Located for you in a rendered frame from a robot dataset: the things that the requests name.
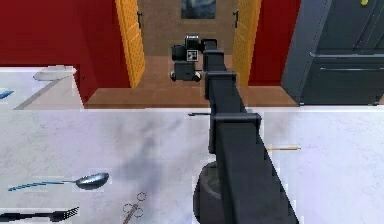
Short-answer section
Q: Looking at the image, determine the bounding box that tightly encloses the orange room door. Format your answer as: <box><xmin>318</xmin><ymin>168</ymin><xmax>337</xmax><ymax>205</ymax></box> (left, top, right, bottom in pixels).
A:
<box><xmin>115</xmin><ymin>0</ymin><xmax>146</xmax><ymax>90</ymax></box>
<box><xmin>231</xmin><ymin>0</ymin><xmax>263</xmax><ymax>89</ymax></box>

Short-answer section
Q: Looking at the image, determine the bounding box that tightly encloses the white plate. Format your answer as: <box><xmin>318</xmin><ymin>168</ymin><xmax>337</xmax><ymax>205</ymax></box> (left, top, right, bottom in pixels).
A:
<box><xmin>32</xmin><ymin>65</ymin><xmax>78</xmax><ymax>82</ymax></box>

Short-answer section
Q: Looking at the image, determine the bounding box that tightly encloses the grey fridge handle bar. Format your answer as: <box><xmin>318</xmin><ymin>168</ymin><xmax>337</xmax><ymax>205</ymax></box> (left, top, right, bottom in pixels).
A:
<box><xmin>319</xmin><ymin>67</ymin><xmax>384</xmax><ymax>72</ymax></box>
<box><xmin>309</xmin><ymin>52</ymin><xmax>384</xmax><ymax>60</ymax></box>

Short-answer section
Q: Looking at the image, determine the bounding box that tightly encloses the dark framed wall picture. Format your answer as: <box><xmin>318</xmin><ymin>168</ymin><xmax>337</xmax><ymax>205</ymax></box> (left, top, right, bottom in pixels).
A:
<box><xmin>180</xmin><ymin>0</ymin><xmax>217</xmax><ymax>20</ymax></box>

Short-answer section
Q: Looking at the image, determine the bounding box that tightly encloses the blue-handled metal spoon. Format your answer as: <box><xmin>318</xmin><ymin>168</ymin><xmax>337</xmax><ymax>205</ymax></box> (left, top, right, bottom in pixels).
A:
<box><xmin>6</xmin><ymin>171</ymin><xmax>111</xmax><ymax>193</ymax></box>

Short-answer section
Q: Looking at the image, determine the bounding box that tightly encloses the dark grey refrigerator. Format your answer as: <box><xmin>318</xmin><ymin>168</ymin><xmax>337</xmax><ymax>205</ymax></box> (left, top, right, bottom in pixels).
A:
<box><xmin>280</xmin><ymin>0</ymin><xmax>384</xmax><ymax>107</ymax></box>

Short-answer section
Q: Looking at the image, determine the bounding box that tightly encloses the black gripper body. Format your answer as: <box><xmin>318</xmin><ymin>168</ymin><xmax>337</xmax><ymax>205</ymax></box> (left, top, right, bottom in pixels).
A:
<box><xmin>170</xmin><ymin>44</ymin><xmax>198</xmax><ymax>82</ymax></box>

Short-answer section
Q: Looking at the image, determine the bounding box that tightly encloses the thin wooden stick utensil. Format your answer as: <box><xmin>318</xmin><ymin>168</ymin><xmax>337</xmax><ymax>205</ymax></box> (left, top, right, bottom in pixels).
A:
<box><xmin>266</xmin><ymin>145</ymin><xmax>302</xmax><ymax>152</ymax></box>

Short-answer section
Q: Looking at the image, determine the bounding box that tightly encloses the black fork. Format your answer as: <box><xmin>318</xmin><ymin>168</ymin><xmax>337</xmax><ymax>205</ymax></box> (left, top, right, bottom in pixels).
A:
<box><xmin>0</xmin><ymin>206</ymin><xmax>81</xmax><ymax>224</ymax></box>

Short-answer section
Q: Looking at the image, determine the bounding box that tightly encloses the blue flat utensil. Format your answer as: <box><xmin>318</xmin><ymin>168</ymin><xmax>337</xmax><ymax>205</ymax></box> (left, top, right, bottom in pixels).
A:
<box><xmin>0</xmin><ymin>88</ymin><xmax>15</xmax><ymax>100</ymax></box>

